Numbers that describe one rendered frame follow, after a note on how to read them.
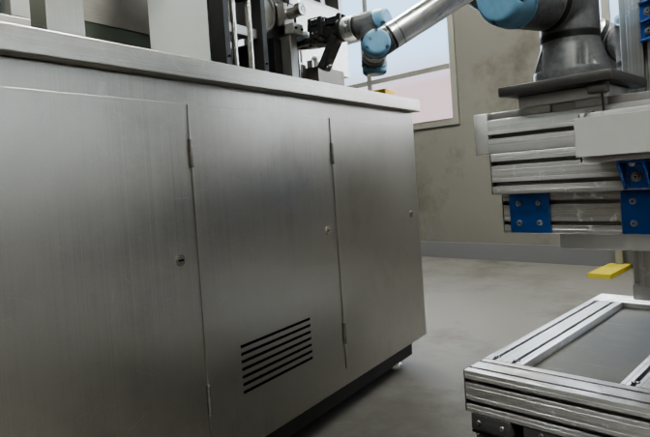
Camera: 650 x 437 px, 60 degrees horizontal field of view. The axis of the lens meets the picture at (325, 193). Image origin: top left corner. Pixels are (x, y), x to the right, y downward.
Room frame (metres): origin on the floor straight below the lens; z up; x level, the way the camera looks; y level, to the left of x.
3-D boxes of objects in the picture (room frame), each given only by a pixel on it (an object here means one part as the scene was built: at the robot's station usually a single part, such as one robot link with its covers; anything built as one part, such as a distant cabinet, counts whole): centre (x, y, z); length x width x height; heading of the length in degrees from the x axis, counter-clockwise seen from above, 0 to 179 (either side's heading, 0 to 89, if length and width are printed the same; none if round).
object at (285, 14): (1.75, 0.07, 1.05); 0.06 x 0.05 x 0.31; 56
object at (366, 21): (1.69, -0.18, 1.11); 0.11 x 0.08 x 0.09; 56
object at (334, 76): (2.04, 0.11, 1.00); 0.40 x 0.16 x 0.06; 56
